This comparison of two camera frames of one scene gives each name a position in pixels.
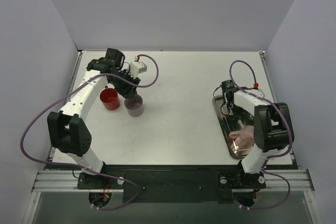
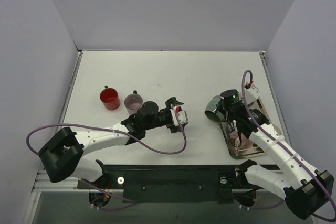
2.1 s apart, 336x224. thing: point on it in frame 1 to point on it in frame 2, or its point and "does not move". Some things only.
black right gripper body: (227, 100) to (233, 115)
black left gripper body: (126, 86) to (170, 115)
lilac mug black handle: (134, 106) does not move
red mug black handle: (109, 98) does not move
